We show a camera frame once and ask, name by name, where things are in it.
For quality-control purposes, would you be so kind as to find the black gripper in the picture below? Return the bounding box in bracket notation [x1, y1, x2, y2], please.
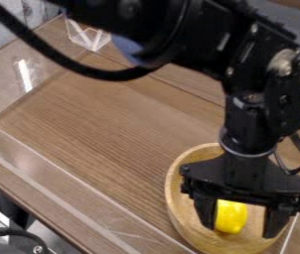
[179, 128, 300, 239]

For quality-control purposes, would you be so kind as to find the yellow lemon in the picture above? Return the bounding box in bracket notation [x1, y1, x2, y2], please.
[216, 199, 248, 235]

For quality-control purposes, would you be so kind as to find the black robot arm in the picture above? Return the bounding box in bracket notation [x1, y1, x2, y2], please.
[52, 0, 300, 238]

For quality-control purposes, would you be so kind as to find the brown wooden bowl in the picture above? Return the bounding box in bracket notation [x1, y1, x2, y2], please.
[165, 143, 289, 254]

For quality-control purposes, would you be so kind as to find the clear acrylic tray wall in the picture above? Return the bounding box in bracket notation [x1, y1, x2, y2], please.
[0, 11, 300, 254]

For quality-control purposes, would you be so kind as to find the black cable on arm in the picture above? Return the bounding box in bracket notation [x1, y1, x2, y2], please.
[0, 0, 190, 82]

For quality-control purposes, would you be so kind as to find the black metal bracket with screw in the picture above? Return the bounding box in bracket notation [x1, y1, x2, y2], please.
[24, 231, 58, 254]

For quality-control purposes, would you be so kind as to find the black cable lower left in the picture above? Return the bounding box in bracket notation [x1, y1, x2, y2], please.
[0, 227, 48, 254]

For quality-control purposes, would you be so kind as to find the clear acrylic corner bracket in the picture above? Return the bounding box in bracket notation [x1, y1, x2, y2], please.
[66, 18, 111, 53]

